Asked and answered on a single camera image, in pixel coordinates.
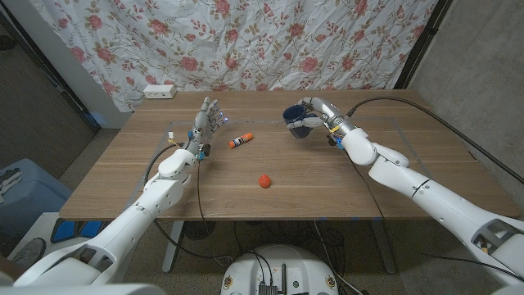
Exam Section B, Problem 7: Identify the dark blue ceramic mug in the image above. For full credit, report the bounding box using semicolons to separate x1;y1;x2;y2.
282;104;316;139

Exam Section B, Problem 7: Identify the white box with blue print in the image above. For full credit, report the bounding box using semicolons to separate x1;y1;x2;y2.
22;211;111;255

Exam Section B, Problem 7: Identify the orange glue stick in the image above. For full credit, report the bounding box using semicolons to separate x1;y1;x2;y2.
228;132;254;149

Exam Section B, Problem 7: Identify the white table leg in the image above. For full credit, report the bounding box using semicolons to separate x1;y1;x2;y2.
161;220;185;274

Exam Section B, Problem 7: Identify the blue storage bin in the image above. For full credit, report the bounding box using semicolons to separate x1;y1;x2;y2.
0;158;74;238

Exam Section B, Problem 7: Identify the grey sneaker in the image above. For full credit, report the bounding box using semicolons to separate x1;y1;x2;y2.
10;237;47;267

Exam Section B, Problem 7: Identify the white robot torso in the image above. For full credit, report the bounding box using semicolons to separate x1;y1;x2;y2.
219;244;339;295

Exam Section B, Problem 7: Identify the grey table leg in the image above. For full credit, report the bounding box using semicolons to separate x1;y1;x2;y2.
370;220;397;275

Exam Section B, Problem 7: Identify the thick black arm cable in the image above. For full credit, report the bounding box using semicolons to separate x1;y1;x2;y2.
346;96;524;185
142;142;237;261

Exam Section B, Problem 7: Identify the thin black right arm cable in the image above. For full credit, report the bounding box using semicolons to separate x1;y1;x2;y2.
346;152;386;221

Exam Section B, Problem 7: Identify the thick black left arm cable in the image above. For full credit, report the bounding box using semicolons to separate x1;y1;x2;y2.
142;142;237;261

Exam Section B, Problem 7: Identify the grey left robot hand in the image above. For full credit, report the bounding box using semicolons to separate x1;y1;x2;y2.
183;96;229;161

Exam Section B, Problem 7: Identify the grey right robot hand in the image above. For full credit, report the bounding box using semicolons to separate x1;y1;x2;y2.
286;97;356;138

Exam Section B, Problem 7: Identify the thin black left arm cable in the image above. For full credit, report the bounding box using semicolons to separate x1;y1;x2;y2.
196;159;207;225

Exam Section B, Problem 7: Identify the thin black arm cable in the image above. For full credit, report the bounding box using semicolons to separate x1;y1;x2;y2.
346;152;386;221
196;159;207;225

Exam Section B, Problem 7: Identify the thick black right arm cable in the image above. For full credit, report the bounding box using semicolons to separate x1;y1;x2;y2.
346;96;524;185

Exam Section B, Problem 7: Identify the floral backdrop cloth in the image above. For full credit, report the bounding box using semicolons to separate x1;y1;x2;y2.
28;0;439;113

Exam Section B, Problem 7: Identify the black backdrop stand pole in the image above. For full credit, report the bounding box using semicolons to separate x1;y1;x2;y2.
393;0;454;90

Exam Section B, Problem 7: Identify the white power strip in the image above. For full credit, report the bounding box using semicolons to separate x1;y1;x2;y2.
142;84;178;100

